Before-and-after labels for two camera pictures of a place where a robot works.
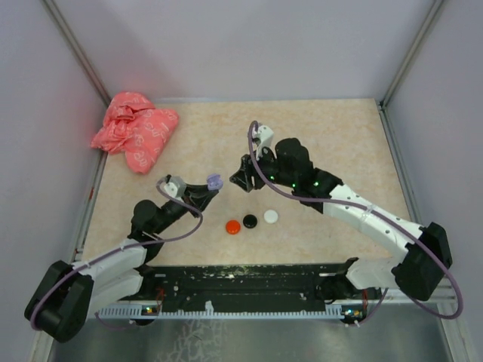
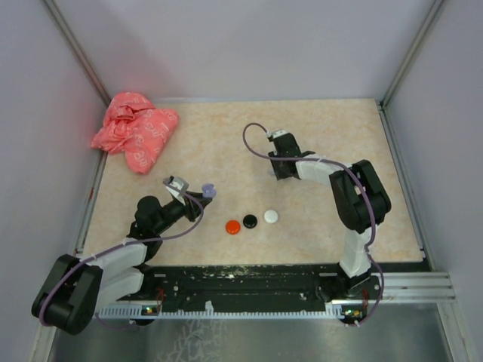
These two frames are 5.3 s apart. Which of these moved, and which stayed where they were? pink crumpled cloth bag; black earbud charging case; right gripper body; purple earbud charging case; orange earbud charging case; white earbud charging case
Moved: right gripper body; purple earbud charging case
Stayed: orange earbud charging case; black earbud charging case; pink crumpled cloth bag; white earbud charging case
